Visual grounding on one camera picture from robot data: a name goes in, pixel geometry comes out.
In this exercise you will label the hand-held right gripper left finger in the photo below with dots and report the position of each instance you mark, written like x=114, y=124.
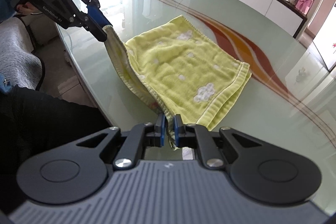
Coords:
x=160, y=132

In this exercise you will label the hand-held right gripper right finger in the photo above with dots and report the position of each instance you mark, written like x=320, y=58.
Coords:
x=178, y=132

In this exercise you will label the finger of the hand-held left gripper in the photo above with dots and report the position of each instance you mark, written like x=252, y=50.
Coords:
x=95, y=31
x=98, y=15

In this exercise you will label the yellow-green patterned towel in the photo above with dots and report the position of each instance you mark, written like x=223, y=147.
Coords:
x=183, y=66

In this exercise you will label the white room door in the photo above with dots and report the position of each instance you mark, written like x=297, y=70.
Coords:
x=326, y=37

